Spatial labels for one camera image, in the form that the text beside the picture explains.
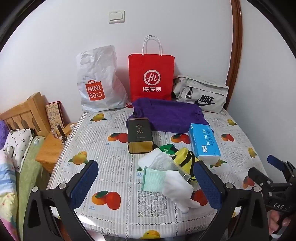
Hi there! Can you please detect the person's right hand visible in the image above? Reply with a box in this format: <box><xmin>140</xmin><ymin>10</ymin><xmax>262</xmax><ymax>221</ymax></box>
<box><xmin>268</xmin><ymin>210</ymin><xmax>289</xmax><ymax>240</ymax></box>

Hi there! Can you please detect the white plastic shopping bag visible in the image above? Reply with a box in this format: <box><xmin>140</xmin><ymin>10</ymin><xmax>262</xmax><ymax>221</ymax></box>
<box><xmin>76</xmin><ymin>45</ymin><xmax>130</xmax><ymax>112</ymax></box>

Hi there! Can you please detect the green blanket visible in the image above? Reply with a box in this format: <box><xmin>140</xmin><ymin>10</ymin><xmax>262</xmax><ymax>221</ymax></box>
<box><xmin>15</xmin><ymin>136</ymin><xmax>50</xmax><ymax>239</ymax></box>

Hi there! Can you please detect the purple plush toy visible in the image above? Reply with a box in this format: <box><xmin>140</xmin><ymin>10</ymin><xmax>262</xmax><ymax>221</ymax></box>
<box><xmin>0</xmin><ymin>120</ymin><xmax>10</xmax><ymax>149</ymax></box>

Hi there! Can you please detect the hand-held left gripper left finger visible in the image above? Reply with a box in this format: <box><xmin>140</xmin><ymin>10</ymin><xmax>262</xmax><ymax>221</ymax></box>
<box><xmin>23</xmin><ymin>160</ymin><xmax>99</xmax><ymax>241</ymax></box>

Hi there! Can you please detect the white wall light switch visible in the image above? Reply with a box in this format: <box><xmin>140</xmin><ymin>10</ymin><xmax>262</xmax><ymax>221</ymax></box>
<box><xmin>109</xmin><ymin>10</ymin><xmax>125</xmax><ymax>24</ymax></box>

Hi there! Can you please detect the purple towel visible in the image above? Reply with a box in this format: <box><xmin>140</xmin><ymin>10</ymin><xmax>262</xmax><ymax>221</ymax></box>
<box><xmin>126</xmin><ymin>97</ymin><xmax>210</xmax><ymax>134</ymax></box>

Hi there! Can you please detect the white floral pillow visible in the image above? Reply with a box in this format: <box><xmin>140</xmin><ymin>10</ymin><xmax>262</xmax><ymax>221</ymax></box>
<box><xmin>2</xmin><ymin>128</ymin><xmax>34</xmax><ymax>172</ymax></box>

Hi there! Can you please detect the grey fabric waist bag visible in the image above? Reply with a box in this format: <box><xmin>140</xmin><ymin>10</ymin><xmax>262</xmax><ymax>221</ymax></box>
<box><xmin>172</xmin><ymin>75</ymin><xmax>230</xmax><ymax>113</ymax></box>

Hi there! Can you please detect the patterned brown box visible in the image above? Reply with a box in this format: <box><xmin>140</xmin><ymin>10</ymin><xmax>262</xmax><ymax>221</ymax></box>
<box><xmin>45</xmin><ymin>101</ymin><xmax>65</xmax><ymax>130</ymax></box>

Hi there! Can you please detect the clear mesh plastic packet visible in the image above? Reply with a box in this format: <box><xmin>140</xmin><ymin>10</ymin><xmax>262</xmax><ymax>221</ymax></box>
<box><xmin>149</xmin><ymin>153</ymin><xmax>185</xmax><ymax>177</ymax></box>

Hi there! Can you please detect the red paper carrier bag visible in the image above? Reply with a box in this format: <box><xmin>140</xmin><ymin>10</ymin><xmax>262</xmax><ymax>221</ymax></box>
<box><xmin>128</xmin><ymin>35</ymin><xmax>175</xmax><ymax>101</ymax></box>

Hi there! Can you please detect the black object on stand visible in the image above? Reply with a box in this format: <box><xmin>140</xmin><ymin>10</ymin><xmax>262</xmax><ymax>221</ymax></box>
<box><xmin>57</xmin><ymin>124</ymin><xmax>69</xmax><ymax>145</ymax></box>

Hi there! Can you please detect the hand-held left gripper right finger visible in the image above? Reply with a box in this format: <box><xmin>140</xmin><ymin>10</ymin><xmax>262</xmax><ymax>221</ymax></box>
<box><xmin>193</xmin><ymin>160</ymin><xmax>270</xmax><ymax>241</ymax></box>

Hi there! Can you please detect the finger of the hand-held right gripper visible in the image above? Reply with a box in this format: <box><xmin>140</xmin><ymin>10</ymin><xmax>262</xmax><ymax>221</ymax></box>
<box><xmin>248</xmin><ymin>167</ymin><xmax>274</xmax><ymax>187</ymax></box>
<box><xmin>267</xmin><ymin>154</ymin><xmax>296</xmax><ymax>184</ymax></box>

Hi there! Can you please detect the colourful printed quilt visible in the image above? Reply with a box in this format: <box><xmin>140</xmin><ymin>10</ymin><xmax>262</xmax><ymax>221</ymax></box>
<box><xmin>0</xmin><ymin>151</ymin><xmax>20</xmax><ymax>241</ymax></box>

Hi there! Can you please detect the small green packet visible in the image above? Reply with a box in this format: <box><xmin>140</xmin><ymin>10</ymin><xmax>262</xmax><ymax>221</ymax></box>
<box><xmin>142</xmin><ymin>166</ymin><xmax>173</xmax><ymax>193</ymax></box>

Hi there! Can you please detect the blue tissue pack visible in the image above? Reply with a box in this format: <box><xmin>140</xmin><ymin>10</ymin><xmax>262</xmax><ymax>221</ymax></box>
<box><xmin>188</xmin><ymin>123</ymin><xmax>221</xmax><ymax>161</ymax></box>

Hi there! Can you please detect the yellow mesh pouch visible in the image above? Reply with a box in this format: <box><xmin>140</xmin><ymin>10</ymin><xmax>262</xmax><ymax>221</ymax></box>
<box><xmin>172</xmin><ymin>148</ymin><xmax>201</xmax><ymax>183</ymax></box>

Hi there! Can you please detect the wooden nightstand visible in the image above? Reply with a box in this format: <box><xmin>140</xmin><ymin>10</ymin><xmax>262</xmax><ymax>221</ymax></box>
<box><xmin>35</xmin><ymin>123</ymin><xmax>78</xmax><ymax>174</ymax></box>

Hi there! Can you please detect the green foil packet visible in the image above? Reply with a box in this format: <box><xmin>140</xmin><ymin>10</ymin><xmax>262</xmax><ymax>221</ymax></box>
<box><xmin>159</xmin><ymin>144</ymin><xmax>175</xmax><ymax>155</ymax></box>

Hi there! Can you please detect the brown wooden door frame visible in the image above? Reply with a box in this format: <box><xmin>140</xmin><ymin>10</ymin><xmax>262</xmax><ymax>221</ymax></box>
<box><xmin>225</xmin><ymin>0</ymin><xmax>243</xmax><ymax>110</ymax></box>

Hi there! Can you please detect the dark green tea tin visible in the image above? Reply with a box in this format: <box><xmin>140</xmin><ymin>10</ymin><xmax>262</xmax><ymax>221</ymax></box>
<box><xmin>127</xmin><ymin>117</ymin><xmax>155</xmax><ymax>154</ymax></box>

